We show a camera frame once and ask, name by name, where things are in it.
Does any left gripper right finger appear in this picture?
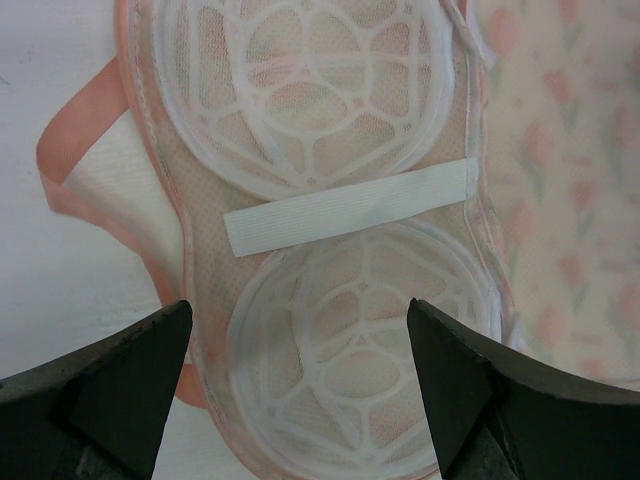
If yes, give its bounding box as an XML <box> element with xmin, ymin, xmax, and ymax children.
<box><xmin>407</xmin><ymin>299</ymin><xmax>639</xmax><ymax>479</ymax></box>

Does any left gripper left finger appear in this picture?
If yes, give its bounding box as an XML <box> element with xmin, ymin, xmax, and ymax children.
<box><xmin>1</xmin><ymin>300</ymin><xmax>192</xmax><ymax>479</ymax></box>

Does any floral mesh laundry bag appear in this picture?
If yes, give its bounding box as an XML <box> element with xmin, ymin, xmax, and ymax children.
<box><xmin>36</xmin><ymin>1</ymin><xmax>639</xmax><ymax>479</ymax></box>

